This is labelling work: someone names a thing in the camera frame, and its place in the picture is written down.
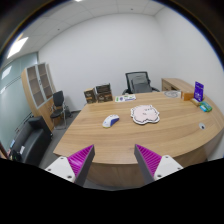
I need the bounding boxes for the desk cable grommet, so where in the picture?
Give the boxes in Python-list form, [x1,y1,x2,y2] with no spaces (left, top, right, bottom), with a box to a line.
[199,123,206,130]

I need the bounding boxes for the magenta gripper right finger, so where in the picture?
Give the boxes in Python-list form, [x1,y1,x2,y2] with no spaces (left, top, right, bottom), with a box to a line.
[134,144,182,184]

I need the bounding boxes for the low wooden side cabinet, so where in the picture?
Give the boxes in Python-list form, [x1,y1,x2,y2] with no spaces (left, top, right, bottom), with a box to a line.
[162,78,194,92]

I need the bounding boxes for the wooden glass-door bookcase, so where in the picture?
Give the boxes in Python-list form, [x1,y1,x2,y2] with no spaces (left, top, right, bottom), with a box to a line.
[21,63,54,130]

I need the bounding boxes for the orange box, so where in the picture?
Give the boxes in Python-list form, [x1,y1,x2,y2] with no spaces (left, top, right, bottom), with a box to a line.
[181,92,194,101]

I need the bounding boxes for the white and green leaflet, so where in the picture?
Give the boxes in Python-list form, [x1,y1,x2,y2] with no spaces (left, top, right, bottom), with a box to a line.
[115,94,136,102]

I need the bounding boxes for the white and blue computer mouse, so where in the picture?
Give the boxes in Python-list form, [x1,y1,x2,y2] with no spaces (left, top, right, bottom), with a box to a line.
[102,114,119,128]

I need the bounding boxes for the green tissue packet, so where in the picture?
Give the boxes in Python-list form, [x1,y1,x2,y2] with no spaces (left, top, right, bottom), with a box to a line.
[200,101,212,112]

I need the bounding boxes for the black leather sofa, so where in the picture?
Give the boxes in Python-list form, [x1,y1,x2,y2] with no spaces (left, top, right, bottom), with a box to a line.
[10,116,52,166]

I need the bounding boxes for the black visitor chair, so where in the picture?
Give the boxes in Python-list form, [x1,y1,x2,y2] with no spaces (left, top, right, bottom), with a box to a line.
[50,91,71,121]

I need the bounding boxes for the small brown cardboard box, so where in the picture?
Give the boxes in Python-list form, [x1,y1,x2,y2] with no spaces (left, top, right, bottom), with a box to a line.
[84,88,97,104]

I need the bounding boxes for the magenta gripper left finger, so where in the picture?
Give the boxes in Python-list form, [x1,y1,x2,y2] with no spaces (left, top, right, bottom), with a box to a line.
[46,145,95,186]

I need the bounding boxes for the large dark brown box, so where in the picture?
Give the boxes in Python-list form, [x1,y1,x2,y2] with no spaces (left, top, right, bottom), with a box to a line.
[96,84,113,103]

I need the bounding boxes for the black mesh office chair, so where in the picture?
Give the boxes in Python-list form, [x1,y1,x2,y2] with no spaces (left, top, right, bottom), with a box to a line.
[123,71,158,95]

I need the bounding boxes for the wooden office desk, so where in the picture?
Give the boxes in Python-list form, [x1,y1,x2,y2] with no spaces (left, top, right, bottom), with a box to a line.
[54,92,224,187]

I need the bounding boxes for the purple sign stand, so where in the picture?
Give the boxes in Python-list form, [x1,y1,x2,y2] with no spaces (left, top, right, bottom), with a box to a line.
[194,82,204,102]

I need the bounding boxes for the white round patterned disc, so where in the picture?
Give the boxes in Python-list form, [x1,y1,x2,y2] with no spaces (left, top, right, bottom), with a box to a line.
[164,90,181,98]

